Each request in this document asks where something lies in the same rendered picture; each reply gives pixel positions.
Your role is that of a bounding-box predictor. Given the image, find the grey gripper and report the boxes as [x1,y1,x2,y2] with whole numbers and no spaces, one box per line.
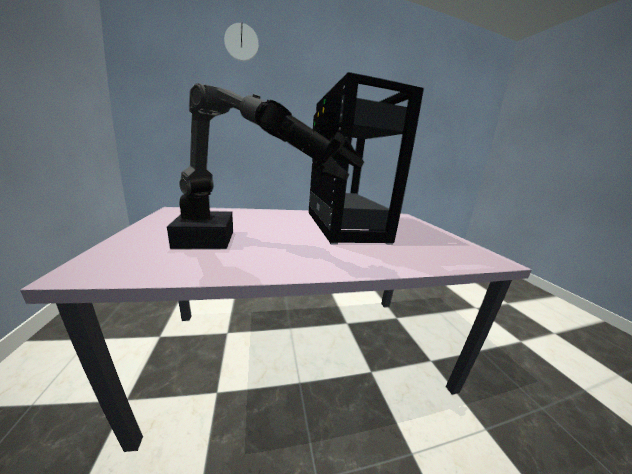
[303,130,364,181]

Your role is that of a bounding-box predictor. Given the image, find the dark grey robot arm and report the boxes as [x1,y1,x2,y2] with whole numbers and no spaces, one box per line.
[179,83,314,223]

